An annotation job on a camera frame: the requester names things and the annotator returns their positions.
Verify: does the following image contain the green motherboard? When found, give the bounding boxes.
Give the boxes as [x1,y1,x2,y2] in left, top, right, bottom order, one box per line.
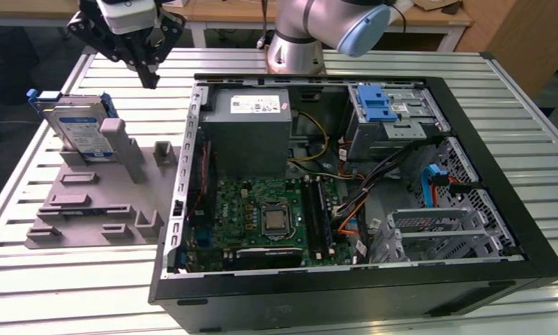
[186,176,355,271]

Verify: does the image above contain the orange wire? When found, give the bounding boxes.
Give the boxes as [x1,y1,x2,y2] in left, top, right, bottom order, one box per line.
[338,214,372,240]

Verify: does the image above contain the blue plastic bay latch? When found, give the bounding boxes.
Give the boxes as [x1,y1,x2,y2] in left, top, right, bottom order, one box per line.
[359,85,400,123]

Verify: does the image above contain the black wire bundle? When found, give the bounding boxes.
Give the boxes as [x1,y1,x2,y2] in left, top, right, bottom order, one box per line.
[338,139,442,214]

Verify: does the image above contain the brown cardboard piece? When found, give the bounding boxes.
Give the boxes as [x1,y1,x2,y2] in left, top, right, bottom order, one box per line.
[412,0,470,15]

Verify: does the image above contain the black chair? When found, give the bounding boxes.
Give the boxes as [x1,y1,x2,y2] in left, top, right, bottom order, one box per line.
[0,26,43,105]

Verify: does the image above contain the grey power supply unit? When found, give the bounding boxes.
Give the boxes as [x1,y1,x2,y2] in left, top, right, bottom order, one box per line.
[199,87,294,181]

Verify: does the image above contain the grey disk bay cage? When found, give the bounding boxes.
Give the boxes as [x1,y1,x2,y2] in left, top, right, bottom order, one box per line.
[375,207,511,262]

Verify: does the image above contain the black cable with silver plug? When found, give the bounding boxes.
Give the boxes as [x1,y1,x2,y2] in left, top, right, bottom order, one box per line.
[256,0,274,50]

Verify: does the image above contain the red wire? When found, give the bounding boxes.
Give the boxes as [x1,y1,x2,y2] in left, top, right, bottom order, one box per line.
[199,141,215,196]
[435,176,476,191]

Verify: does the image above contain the thin black cable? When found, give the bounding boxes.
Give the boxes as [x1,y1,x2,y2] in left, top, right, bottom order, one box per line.
[394,1,410,35]

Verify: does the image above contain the grey parts rack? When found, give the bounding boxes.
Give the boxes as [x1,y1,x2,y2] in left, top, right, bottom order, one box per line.
[23,118,183,249]

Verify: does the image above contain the silver CPU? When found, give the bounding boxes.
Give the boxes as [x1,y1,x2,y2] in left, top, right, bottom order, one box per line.
[264,209,290,232]

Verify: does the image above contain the black open PC case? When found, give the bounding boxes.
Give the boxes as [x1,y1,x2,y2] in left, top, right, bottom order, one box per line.
[148,72,558,332]

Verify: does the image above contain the black RAM slot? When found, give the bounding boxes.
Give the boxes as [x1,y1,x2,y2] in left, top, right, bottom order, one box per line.
[302,176,326,261]

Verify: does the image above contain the wooden desk white frame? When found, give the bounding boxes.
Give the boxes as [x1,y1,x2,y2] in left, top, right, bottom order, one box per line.
[0,0,476,50]

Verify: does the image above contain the CPU socket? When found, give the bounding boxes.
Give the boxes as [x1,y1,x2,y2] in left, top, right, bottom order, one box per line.
[258,200,298,242]

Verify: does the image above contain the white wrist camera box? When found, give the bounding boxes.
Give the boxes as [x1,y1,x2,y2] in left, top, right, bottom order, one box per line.
[98,0,163,36]

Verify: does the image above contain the grey optical drive bay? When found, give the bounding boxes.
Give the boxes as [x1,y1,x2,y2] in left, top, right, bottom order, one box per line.
[344,83,451,163]

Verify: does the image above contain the hard disk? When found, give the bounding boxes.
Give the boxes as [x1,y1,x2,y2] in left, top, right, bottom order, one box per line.
[27,89,119,162]

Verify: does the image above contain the dark RAM stick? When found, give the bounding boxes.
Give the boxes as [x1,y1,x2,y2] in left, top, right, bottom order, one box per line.
[312,176,338,258]

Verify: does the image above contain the wooden cabinet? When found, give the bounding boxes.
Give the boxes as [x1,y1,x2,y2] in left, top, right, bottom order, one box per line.
[459,0,558,105]

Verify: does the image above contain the yellow wire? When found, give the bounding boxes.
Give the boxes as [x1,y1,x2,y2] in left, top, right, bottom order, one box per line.
[288,110,331,163]

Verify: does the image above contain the black graphics card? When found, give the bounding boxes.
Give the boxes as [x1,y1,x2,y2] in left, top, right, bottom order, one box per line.
[223,246,304,270]

